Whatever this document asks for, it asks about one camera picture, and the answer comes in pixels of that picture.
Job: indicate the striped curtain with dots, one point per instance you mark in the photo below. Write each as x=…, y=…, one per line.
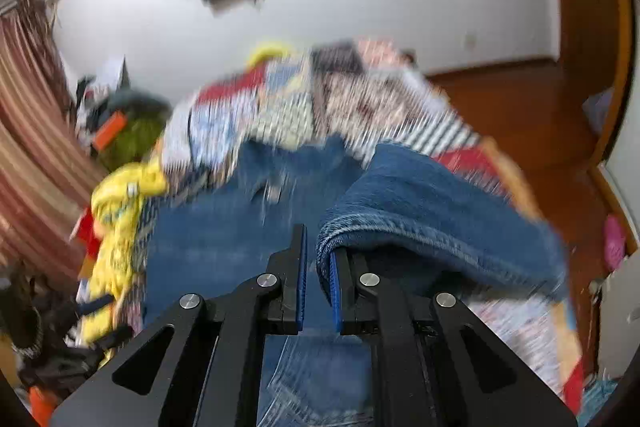
x=30, y=142

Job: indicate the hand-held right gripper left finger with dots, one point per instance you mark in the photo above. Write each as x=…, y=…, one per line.
x=301, y=287

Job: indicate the wooden door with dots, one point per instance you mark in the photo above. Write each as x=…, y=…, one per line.
x=585, y=37

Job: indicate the green stuffed toy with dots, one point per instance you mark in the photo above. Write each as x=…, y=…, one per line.
x=131, y=132

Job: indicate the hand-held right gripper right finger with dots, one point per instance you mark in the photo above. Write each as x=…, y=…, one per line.
x=336, y=292

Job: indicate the yellow garment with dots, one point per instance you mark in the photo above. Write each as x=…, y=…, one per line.
x=116, y=227

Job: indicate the patchwork printed blanket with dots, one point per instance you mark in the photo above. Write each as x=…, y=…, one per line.
x=350, y=107

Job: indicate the blue denim jeans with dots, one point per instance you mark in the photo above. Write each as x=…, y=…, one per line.
x=225, y=232

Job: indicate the pile of dark clutter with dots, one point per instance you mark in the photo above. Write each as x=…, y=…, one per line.
x=45, y=332

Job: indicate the pink round object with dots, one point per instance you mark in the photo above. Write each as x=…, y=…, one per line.
x=613, y=243

